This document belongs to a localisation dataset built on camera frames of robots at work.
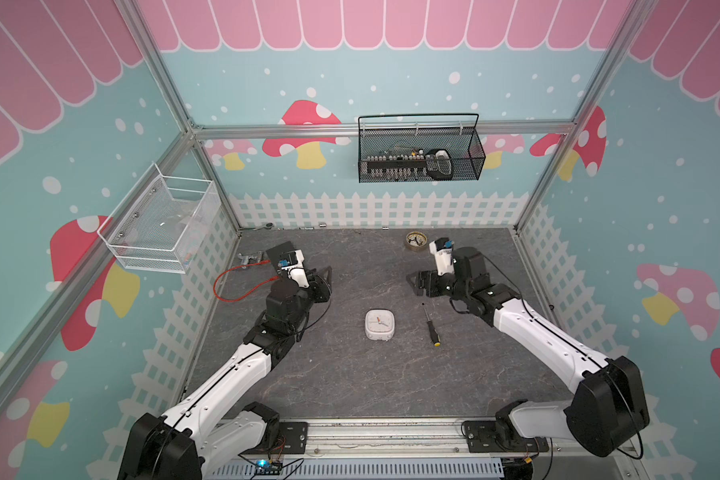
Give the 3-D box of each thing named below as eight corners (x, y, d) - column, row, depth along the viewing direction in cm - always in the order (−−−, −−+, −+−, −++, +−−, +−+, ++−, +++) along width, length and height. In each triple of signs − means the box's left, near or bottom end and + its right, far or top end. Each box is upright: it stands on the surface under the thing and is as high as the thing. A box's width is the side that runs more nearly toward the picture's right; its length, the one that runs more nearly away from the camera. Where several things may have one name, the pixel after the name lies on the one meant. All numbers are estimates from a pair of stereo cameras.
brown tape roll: (406, 251, 116) (406, 247, 114) (404, 235, 122) (405, 231, 120) (428, 251, 116) (429, 247, 114) (425, 235, 122) (426, 231, 120)
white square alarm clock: (364, 341, 93) (364, 336, 89) (364, 314, 99) (364, 308, 95) (394, 341, 93) (395, 336, 89) (393, 314, 99) (394, 308, 95)
